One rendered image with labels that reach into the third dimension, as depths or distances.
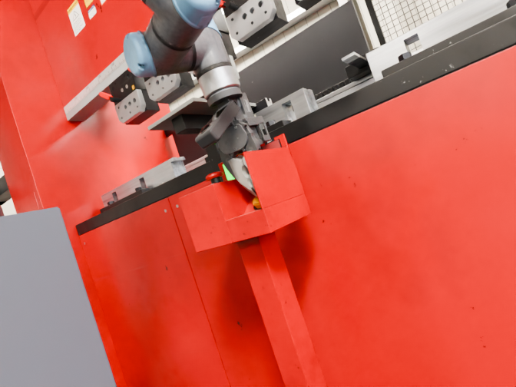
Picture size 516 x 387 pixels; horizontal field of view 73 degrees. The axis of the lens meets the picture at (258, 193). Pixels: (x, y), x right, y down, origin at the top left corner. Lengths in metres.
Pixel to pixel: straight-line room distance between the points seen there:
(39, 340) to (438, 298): 0.69
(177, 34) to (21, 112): 1.22
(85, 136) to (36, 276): 1.48
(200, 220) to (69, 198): 1.02
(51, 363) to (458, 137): 0.69
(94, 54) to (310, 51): 0.87
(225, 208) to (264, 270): 0.15
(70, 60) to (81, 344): 1.49
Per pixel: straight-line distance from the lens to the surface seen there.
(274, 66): 1.64
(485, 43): 0.76
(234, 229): 0.66
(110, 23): 1.53
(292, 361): 0.77
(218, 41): 0.73
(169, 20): 0.58
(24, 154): 1.68
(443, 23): 0.90
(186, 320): 1.25
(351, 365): 0.96
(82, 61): 1.68
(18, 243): 0.36
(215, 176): 0.74
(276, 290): 0.71
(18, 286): 0.35
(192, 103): 0.86
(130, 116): 1.42
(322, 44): 1.55
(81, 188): 1.70
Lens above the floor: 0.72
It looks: 2 degrees up
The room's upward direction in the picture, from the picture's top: 19 degrees counter-clockwise
